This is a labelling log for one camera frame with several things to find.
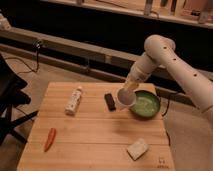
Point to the white sponge block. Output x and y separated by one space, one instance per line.
137 149

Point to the orange carrot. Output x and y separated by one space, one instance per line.
50 139

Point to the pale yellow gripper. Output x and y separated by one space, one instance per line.
130 85

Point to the black office chair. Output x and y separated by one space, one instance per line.
11 95

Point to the black rectangular block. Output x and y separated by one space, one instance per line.
110 101

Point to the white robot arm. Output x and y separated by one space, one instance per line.
160 50

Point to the green ceramic bowl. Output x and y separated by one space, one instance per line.
147 104

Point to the white bottle with label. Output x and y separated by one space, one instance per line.
73 102

